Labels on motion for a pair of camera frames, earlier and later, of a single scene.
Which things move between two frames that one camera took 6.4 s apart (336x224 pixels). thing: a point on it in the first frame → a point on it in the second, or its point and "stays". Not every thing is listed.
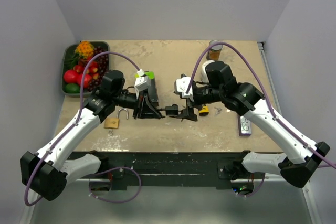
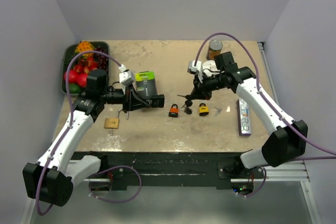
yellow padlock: x=205 y=111 stays
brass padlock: x=113 y=123 stays
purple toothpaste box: x=244 y=126 stays
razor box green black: x=152 y=94 stays
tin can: x=213 y=53 stays
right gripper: x=188 y=113 → x=200 y=91
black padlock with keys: x=172 y=110 → x=158 y=101
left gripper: x=145 y=110 → x=131 y=101
